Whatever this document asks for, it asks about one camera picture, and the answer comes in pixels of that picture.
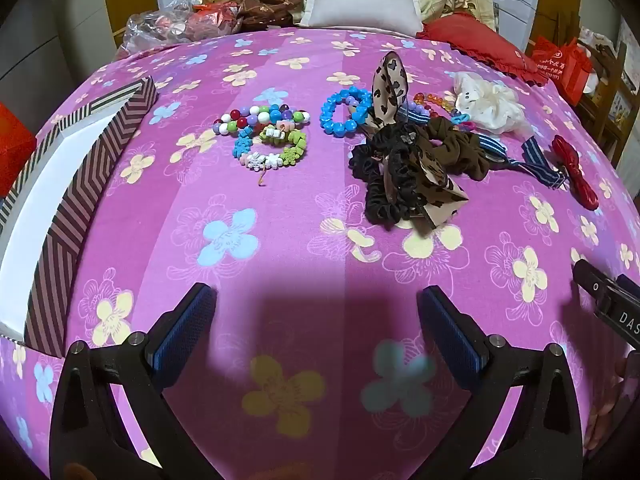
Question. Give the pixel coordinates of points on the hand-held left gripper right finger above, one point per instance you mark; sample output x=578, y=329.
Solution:
x=452, y=332

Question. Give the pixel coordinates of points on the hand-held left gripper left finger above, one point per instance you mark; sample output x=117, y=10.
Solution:
x=187, y=325

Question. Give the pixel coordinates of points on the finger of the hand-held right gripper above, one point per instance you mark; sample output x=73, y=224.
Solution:
x=607, y=305

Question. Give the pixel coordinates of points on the striped gift box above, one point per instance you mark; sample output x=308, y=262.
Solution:
x=65, y=240

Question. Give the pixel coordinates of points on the person's right hand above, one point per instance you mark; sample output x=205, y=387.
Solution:
x=607, y=420

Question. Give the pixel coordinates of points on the red bow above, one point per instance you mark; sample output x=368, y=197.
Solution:
x=575, y=170

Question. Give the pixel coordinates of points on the purple floral bed sheet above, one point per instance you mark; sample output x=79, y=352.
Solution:
x=300, y=240

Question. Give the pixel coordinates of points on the brown leopard print bow scrunchie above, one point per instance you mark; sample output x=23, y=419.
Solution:
x=440, y=185

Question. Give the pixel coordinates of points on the black scrunchie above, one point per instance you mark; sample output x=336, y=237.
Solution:
x=385, y=200

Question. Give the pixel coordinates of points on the wooden rack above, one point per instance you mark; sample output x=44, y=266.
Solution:
x=612, y=90

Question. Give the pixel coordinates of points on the white scrunchie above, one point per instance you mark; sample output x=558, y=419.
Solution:
x=492, y=105

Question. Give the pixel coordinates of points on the red shopping bag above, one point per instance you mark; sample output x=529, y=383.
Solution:
x=555, y=67

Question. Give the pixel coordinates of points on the red box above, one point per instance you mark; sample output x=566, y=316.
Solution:
x=12, y=150

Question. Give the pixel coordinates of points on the beige leopard print bow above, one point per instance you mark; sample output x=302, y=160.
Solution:
x=392, y=80

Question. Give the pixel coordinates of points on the red frilled cushion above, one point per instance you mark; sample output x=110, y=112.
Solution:
x=475, y=40

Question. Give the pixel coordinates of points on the clear plastic bag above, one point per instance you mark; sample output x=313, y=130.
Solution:
x=160, y=25

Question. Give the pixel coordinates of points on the grey cabinet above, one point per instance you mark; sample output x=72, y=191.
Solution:
x=90, y=20

